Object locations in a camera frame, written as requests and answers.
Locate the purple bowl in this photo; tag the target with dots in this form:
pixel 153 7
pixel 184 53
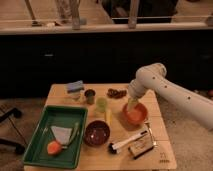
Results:
pixel 96 133

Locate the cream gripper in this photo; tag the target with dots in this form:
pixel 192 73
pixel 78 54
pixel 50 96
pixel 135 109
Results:
pixel 132 103

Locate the orange bowl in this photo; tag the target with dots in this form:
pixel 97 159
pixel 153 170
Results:
pixel 137 115

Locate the blue sponge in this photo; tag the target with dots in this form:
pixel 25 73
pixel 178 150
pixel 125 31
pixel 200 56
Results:
pixel 75 86

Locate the green utensil in tray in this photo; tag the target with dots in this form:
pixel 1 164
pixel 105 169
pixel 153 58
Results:
pixel 73 135

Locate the orange carrot toy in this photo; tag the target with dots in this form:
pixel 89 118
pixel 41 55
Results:
pixel 54 148

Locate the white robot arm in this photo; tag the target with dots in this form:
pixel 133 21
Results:
pixel 153 77

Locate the green cup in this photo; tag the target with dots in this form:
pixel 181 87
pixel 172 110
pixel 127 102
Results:
pixel 101 104

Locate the clear glass jar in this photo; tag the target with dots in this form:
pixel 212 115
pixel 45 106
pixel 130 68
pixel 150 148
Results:
pixel 76 96

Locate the silver metal spoon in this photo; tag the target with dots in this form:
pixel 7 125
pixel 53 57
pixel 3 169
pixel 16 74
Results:
pixel 151 134

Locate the dark grape bunch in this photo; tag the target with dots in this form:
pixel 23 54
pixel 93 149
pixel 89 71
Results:
pixel 116 94

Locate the white handled black brush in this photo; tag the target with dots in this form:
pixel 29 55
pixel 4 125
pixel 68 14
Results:
pixel 114 148

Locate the dark metal cup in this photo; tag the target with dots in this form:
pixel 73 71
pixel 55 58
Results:
pixel 90 96

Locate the wooden block with black base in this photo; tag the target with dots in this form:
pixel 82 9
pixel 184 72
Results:
pixel 141 146

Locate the green plastic tray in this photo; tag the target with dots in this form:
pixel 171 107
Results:
pixel 61 116

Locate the black chair base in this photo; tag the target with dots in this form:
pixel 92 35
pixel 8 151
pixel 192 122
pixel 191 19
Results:
pixel 19 148

